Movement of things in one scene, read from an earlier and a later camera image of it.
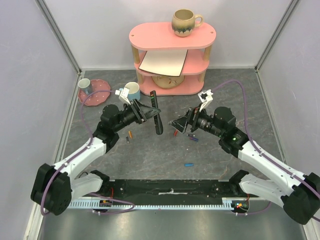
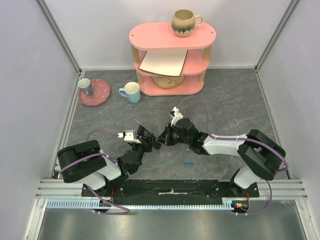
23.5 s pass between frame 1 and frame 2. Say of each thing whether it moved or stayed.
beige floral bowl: stayed
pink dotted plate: stayed
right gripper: moved
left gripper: moved
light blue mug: stayed
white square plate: stayed
